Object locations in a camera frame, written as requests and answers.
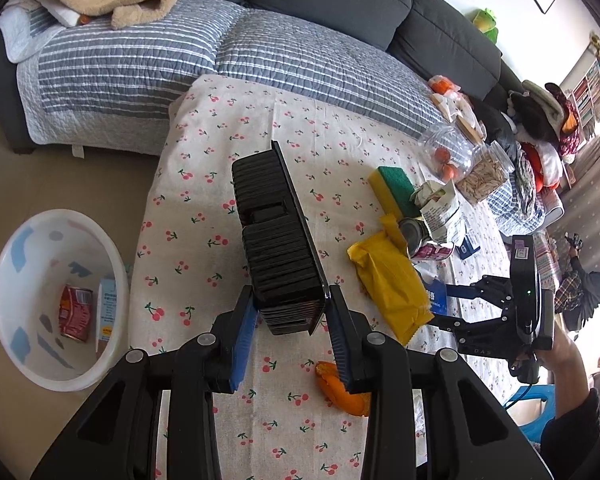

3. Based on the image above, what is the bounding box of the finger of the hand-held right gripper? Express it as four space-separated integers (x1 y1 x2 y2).
429 310 517 361
444 275 516 311

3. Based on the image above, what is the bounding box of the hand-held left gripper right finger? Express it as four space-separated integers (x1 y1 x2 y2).
328 284 556 480

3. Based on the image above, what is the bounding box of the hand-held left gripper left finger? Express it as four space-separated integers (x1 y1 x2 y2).
30 284 258 480

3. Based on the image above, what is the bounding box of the yellow snack packet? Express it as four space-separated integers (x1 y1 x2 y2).
347 212 436 347

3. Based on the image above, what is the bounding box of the black plastic tray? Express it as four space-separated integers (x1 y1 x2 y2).
231 140 331 337

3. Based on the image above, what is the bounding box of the white paper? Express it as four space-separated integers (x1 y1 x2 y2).
412 180 458 208

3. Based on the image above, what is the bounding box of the white patterned plastic basin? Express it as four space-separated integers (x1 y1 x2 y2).
0 209 131 392

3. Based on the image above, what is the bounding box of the person's right forearm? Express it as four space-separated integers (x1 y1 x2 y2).
535 320 600 456

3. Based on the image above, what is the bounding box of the small blue packet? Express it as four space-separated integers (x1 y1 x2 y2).
455 232 483 260

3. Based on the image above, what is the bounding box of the orange peel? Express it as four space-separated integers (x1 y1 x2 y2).
315 360 372 417

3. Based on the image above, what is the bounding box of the blue and white tissue packet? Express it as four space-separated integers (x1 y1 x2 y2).
415 265 451 317

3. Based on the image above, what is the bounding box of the crumpled printed carton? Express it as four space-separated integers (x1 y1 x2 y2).
420 195 467 246

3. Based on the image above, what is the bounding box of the pink metal can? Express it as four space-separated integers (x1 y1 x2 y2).
397 216 455 261

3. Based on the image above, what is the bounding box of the blue plastic stool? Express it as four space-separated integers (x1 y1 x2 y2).
505 382 556 441

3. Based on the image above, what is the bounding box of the clear jar of seeds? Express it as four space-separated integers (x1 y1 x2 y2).
455 141 513 206

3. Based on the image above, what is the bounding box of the green and yellow sponge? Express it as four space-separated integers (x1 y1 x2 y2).
370 166 423 218

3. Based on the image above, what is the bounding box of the small white carton box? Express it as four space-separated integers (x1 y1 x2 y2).
95 277 118 358

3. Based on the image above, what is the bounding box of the clear plastic jar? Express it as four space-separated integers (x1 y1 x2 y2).
417 122 481 183

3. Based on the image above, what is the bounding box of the red crushed can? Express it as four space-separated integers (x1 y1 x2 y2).
57 285 95 343

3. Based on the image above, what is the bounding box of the pile of clothes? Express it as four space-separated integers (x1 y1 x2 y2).
505 80 581 191

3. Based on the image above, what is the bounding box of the cherry print tablecloth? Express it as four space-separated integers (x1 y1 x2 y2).
127 74 518 480

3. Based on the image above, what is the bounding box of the white bookshelf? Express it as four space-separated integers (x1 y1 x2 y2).
565 35 600 128

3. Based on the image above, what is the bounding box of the green plush toy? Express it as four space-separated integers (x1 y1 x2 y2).
470 7 501 43

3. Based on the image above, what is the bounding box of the grey striped quilt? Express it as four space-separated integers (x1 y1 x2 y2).
15 0 461 156

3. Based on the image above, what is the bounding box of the white quilted cloth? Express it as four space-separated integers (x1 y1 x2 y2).
0 0 71 63

